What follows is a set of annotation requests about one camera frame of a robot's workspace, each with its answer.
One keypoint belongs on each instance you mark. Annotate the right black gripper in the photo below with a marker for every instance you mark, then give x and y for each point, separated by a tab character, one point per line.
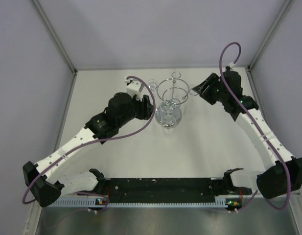
204	89

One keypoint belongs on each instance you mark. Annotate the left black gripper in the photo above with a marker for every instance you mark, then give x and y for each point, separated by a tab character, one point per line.
148	107

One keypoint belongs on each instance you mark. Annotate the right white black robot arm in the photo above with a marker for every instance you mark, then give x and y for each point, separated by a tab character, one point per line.
281	168

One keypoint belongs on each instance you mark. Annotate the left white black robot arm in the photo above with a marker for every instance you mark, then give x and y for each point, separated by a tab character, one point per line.
46	180

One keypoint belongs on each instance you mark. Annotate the clear wine glass on rack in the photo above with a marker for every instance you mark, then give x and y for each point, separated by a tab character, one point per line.
154	87

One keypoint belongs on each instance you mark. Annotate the chrome wine glass rack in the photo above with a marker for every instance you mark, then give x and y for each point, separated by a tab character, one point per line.
173	88

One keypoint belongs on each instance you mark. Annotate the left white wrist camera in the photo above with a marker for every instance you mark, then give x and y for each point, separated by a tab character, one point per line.
134	88

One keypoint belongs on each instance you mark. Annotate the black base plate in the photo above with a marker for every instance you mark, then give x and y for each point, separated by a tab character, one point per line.
167	190

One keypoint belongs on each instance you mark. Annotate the aluminium frame post right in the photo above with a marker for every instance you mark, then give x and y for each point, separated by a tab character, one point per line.
279	18

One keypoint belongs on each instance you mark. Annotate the aluminium frame post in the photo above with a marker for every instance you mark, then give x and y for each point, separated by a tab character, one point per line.
53	35
279	18

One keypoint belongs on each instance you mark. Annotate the grey slotted cable duct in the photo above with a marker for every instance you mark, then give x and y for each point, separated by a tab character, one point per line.
94	202

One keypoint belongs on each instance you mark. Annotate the aluminium frame post left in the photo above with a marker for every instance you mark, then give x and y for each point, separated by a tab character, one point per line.
53	35

